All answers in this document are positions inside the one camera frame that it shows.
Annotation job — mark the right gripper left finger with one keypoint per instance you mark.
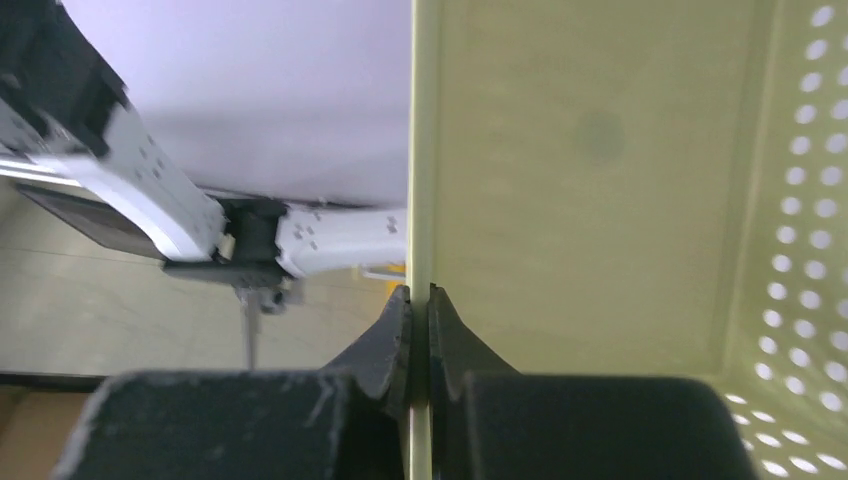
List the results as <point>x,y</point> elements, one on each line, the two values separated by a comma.
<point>341,421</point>

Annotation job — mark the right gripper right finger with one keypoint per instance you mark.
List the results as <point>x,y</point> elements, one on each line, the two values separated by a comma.
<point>490,421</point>

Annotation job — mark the yellow-green perforated basket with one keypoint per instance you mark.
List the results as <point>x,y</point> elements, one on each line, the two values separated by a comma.
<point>647,188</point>

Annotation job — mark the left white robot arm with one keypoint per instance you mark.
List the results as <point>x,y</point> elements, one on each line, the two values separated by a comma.
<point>77,147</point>

